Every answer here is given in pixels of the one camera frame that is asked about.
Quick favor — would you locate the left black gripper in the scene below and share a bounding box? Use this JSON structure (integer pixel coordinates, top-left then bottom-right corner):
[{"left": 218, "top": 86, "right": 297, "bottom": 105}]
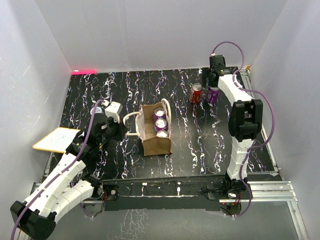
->
[{"left": 97, "top": 114, "right": 128, "bottom": 145}]

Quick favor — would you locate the purple fanta can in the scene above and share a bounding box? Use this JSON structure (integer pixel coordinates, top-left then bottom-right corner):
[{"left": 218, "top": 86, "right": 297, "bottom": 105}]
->
[
  {"left": 153, "top": 107, "right": 167, "bottom": 121},
  {"left": 205, "top": 87, "right": 220, "bottom": 106},
  {"left": 154, "top": 118, "right": 169, "bottom": 132}
]

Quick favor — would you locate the red coke can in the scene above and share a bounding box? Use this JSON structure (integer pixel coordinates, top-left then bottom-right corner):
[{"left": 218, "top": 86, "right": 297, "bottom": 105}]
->
[
  {"left": 156, "top": 130, "right": 169, "bottom": 138},
  {"left": 189, "top": 82, "right": 202, "bottom": 105}
]

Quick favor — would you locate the brown canvas tote bag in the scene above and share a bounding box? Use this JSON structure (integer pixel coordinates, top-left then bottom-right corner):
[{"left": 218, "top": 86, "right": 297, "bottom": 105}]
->
[{"left": 122, "top": 98, "right": 172, "bottom": 156}]

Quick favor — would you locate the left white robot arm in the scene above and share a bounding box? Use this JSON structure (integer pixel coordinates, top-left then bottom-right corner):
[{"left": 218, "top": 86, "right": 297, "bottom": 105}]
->
[{"left": 10, "top": 113, "right": 127, "bottom": 240}]

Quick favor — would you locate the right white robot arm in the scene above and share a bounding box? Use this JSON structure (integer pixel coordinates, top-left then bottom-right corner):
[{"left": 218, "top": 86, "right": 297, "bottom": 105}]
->
[{"left": 202, "top": 53, "right": 263, "bottom": 199}]

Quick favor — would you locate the pink tape strip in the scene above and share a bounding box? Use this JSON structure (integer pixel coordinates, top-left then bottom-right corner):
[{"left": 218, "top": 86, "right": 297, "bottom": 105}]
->
[{"left": 72, "top": 69, "right": 97, "bottom": 75}]

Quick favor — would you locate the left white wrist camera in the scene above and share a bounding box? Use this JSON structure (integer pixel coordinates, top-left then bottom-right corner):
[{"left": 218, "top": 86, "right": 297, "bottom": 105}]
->
[{"left": 105, "top": 101, "right": 123, "bottom": 123}]

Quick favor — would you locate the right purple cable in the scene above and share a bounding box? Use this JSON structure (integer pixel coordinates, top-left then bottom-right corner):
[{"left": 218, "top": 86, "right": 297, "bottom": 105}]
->
[{"left": 211, "top": 40, "right": 277, "bottom": 218}]

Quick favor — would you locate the purple cable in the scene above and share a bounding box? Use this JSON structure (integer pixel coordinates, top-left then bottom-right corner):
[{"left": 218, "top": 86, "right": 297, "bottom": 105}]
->
[
  {"left": 9, "top": 99, "right": 108, "bottom": 240},
  {"left": 211, "top": 40, "right": 277, "bottom": 218}
]

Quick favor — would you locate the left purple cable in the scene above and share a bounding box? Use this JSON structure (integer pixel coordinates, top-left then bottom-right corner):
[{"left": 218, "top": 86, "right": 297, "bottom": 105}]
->
[{"left": 9, "top": 99, "right": 108, "bottom": 240}]

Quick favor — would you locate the small whiteboard yellow frame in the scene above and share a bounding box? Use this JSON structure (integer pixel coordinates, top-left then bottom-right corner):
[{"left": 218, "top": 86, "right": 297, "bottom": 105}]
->
[{"left": 32, "top": 127, "right": 80, "bottom": 154}]

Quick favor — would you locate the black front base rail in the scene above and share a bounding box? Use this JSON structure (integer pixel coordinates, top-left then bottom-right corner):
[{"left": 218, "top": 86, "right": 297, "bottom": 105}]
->
[{"left": 101, "top": 174, "right": 253, "bottom": 212}]

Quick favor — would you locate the aluminium frame rail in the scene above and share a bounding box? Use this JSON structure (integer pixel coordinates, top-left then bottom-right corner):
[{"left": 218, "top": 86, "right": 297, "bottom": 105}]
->
[{"left": 240, "top": 68, "right": 309, "bottom": 240}]

